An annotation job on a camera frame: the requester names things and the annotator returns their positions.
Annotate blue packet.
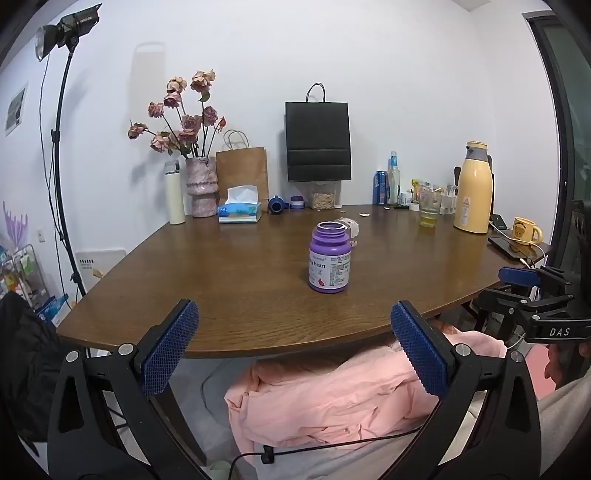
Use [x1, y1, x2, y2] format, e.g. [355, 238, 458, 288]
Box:
[36, 294, 71, 326]

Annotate pink textured vase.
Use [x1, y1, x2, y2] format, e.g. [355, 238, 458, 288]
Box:
[185, 156, 219, 218]

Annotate framed wall picture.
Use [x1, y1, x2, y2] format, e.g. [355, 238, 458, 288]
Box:
[4, 82, 29, 137]

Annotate yellow mug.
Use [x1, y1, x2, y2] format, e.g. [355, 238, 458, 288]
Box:
[511, 216, 544, 246]

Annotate person's right forearm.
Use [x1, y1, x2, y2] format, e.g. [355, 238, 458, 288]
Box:
[536, 376, 591, 480]

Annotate black paper bag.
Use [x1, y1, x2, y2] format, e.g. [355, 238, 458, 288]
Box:
[284, 82, 353, 182]

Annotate brown paper bag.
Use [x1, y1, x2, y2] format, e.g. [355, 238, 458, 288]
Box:
[215, 130, 270, 209]

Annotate blue drink can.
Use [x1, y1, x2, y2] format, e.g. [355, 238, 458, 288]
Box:
[372, 170, 389, 206]

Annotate purple coral wall decal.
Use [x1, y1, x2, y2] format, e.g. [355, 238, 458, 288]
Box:
[2, 200, 29, 252]

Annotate white thermos bottle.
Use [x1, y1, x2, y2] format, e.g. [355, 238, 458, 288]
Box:
[165, 160, 187, 225]

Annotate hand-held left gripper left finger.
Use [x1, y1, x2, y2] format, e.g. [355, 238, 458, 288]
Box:
[47, 299, 218, 480]

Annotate black studio light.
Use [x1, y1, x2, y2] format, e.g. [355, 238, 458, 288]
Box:
[36, 4, 103, 62]

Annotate black jacket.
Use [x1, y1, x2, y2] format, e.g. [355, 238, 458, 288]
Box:
[0, 291, 90, 457]

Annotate blue tissue box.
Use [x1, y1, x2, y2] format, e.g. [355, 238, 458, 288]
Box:
[217, 185, 263, 224]

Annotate black phone with cable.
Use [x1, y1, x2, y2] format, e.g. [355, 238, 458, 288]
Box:
[488, 235, 539, 260]

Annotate glass with yellow liquid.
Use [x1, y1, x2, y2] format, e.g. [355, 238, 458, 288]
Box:
[418, 188, 440, 228]

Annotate white router box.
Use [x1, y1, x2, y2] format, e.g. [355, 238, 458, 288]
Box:
[75, 248, 128, 283]

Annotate pink cloth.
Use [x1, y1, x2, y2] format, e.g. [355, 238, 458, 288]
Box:
[224, 320, 509, 464]

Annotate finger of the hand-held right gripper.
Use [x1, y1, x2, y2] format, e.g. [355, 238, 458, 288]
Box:
[498, 264, 575, 296]
[471, 290, 578, 326]

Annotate clear bottle blue label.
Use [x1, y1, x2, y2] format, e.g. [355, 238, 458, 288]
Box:
[386, 151, 402, 206]

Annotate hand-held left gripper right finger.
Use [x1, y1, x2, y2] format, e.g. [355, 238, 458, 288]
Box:
[383, 300, 541, 480]

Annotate white charging cable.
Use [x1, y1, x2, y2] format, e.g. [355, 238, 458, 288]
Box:
[488, 220, 548, 269]

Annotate clear cereal container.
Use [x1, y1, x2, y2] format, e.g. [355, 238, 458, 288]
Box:
[308, 180, 343, 210]

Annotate dried rose bouquet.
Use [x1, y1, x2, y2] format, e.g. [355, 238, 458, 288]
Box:
[128, 69, 228, 160]

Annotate white desk organiser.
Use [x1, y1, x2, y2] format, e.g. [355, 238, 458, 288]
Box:
[438, 184, 459, 216]

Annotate yellow thermos jug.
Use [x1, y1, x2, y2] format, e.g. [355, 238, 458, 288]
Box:
[453, 141, 495, 234]

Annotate metal wire rack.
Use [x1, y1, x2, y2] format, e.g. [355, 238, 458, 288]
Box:
[0, 244, 49, 311]

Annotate purple supplement bottle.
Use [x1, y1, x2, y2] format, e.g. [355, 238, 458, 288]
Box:
[308, 221, 352, 294]

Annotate person's right hand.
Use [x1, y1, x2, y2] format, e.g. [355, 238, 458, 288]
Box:
[544, 344, 579, 391]

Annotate black cable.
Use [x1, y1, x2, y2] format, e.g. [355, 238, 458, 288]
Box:
[228, 427, 423, 480]

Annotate colourful snack packets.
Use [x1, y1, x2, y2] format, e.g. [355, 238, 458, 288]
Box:
[411, 179, 445, 200]

